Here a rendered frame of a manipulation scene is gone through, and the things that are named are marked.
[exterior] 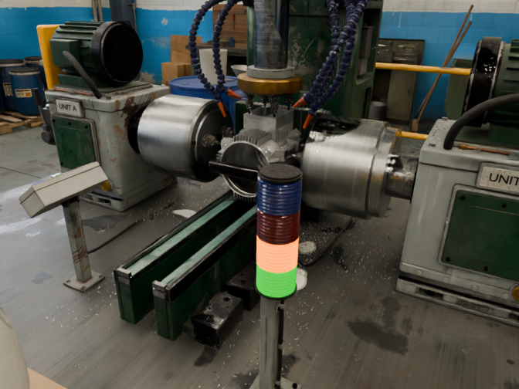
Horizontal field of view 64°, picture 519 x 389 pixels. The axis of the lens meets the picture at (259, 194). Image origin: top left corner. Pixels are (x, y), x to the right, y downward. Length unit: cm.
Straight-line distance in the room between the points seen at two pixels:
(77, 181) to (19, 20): 638
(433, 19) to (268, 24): 515
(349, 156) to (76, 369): 71
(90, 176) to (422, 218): 74
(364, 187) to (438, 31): 529
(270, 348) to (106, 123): 88
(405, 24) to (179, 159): 528
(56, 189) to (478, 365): 90
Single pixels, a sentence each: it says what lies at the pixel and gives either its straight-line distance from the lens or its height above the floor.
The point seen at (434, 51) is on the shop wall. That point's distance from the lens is 622.
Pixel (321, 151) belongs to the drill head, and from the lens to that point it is 101.
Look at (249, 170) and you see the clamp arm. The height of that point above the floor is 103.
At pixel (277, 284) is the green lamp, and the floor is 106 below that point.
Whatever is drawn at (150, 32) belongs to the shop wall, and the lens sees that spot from 818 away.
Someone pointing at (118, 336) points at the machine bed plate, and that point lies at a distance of 95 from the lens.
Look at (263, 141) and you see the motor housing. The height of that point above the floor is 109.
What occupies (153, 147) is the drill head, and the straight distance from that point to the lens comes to 126.
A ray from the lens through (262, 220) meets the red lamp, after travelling 57.
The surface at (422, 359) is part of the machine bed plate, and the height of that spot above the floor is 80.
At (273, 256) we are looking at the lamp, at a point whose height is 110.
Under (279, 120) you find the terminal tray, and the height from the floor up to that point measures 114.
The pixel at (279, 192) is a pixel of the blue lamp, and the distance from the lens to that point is 54.
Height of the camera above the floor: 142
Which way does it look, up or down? 24 degrees down
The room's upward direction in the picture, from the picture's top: 1 degrees clockwise
